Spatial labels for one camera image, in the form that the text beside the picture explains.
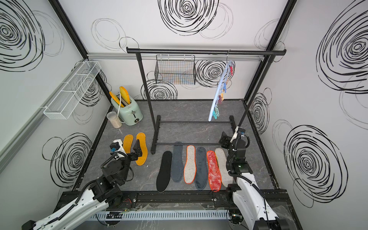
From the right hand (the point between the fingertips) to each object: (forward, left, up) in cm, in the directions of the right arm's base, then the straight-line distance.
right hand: (230, 134), depth 81 cm
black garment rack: (+2, +46, -14) cm, 48 cm away
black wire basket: (+54, +36, +7) cm, 65 cm away
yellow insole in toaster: (+26, +68, +5) cm, 73 cm away
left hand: (-9, +54, +4) cm, 55 cm away
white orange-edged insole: (-17, +23, -15) cm, 32 cm away
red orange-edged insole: (-18, +9, -15) cm, 25 cm away
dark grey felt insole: (-16, +30, -14) cm, 37 cm away
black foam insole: (-22, +38, -14) cm, 46 cm away
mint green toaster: (+15, +63, -2) cm, 65 cm away
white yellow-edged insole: (-7, +4, -15) cm, 17 cm away
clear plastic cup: (+14, +76, -4) cm, 77 cm away
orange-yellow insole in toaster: (+21, +73, +8) cm, 77 cm away
